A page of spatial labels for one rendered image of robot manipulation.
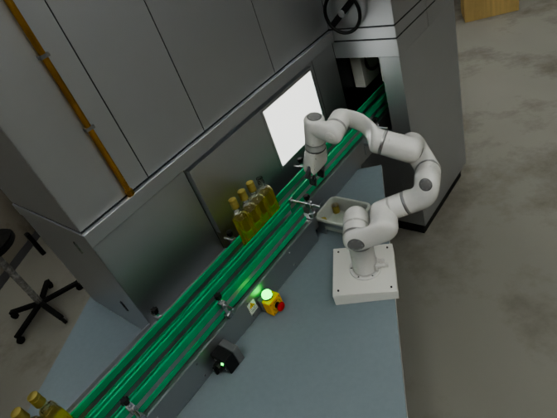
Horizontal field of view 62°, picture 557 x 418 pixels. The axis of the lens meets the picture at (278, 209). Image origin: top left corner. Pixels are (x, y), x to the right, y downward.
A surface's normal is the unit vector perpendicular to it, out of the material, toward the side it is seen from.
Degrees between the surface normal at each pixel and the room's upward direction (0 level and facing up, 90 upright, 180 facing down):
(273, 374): 0
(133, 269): 90
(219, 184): 90
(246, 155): 90
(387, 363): 0
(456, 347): 0
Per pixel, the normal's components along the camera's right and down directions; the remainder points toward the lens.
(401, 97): -0.58, 0.63
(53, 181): 0.76, 0.18
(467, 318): -0.30, -0.75
